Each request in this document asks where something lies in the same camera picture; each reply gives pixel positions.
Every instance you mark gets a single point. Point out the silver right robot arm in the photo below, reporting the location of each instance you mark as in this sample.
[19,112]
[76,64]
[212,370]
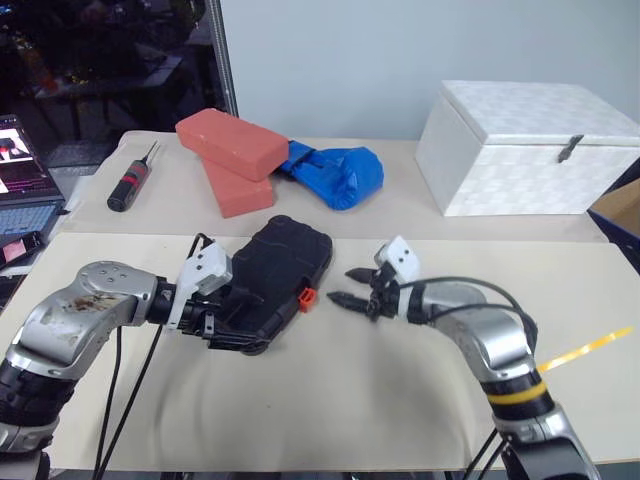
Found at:
[495,340]

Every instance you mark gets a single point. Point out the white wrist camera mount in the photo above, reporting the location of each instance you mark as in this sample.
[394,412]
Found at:
[207,267]
[402,257]

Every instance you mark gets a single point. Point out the open laptop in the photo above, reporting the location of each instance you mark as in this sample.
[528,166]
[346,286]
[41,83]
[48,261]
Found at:
[22,175]

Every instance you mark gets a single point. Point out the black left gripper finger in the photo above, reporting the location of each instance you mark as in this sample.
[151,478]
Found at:
[242,298]
[237,342]

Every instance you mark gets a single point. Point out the yellow plastic strip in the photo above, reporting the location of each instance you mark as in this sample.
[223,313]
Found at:
[585,347]

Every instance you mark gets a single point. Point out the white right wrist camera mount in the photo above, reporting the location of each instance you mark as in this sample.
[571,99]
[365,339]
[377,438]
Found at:
[402,257]

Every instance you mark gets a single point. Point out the black red screwdriver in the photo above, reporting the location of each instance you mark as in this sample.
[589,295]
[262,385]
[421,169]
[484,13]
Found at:
[131,180]

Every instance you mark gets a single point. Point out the black plastic case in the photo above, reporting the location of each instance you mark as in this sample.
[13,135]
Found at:
[285,265]

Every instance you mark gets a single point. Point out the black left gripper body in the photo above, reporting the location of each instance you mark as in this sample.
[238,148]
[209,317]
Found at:
[200,317]

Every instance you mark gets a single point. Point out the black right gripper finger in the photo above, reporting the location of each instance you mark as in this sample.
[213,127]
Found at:
[360,274]
[347,300]

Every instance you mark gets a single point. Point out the brown cardboard box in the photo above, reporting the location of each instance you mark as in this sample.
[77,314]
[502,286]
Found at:
[622,207]

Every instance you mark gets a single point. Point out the black device with pink note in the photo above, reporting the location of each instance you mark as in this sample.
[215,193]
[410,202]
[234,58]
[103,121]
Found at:
[17,249]

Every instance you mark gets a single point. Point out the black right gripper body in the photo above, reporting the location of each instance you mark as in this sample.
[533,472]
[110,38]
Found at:
[384,297]

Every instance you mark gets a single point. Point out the white woven storage box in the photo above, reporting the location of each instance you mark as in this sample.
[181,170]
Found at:
[520,150]

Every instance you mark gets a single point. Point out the blue crumpled bag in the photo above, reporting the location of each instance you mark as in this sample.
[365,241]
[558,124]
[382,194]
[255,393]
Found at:
[345,175]

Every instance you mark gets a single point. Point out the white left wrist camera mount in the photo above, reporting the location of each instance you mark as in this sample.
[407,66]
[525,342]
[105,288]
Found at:
[207,267]

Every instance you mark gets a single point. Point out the silver metal pole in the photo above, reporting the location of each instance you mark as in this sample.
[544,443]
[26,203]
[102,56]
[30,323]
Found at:
[225,60]

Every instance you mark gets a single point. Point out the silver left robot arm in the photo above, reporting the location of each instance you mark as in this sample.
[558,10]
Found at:
[75,310]

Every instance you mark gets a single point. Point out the red brick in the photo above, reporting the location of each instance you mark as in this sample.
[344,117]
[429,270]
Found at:
[240,192]
[230,140]

